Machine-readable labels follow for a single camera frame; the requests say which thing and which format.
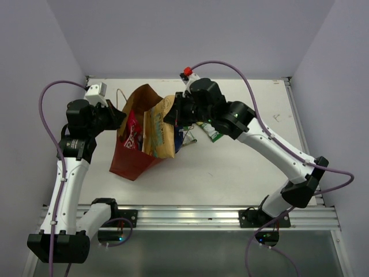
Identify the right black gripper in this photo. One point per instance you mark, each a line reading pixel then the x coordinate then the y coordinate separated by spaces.
pixel 175 115

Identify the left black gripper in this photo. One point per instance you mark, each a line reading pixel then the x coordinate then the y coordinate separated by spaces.
pixel 116 116

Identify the small green snack packet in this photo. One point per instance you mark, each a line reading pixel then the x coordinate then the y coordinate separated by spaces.
pixel 187 136

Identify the pink Real chips bag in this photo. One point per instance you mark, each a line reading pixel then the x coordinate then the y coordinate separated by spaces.
pixel 134 133

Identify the tan popcorn chips bag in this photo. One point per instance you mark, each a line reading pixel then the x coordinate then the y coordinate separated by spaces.
pixel 154 117

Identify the red paper bag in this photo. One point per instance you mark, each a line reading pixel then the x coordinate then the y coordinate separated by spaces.
pixel 129 163

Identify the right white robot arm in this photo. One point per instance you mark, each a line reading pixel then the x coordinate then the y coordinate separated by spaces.
pixel 303 171

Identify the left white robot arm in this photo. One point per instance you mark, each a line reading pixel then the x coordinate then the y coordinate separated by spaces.
pixel 63 237

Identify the green snack bag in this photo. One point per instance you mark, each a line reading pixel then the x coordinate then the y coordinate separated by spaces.
pixel 211 132

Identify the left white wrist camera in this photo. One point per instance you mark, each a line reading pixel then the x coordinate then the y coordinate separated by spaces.
pixel 95 94

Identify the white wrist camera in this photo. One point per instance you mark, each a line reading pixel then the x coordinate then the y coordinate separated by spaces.
pixel 188 77
pixel 95 94

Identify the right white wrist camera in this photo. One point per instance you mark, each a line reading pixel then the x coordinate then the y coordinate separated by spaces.
pixel 188 77

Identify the aluminium mounting rail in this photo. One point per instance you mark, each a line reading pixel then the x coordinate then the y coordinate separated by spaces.
pixel 227 218

